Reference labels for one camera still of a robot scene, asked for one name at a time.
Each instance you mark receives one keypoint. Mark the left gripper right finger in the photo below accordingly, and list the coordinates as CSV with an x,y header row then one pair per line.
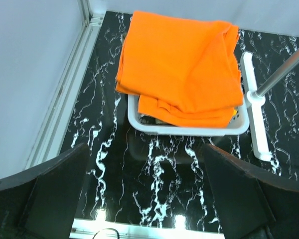
x,y
252,203

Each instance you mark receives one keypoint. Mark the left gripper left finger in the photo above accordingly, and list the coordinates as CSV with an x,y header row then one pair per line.
x,y
41,202

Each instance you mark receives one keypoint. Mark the camouflage yellow trousers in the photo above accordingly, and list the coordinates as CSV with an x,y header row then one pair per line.
x,y
148,120

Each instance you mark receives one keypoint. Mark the orange trousers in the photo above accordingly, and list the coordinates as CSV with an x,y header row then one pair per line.
x,y
181,69

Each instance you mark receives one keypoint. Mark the white plastic basket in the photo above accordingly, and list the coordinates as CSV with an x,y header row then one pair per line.
x,y
237,125

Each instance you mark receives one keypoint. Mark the silver clothes rack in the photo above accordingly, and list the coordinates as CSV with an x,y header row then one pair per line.
x,y
254,98

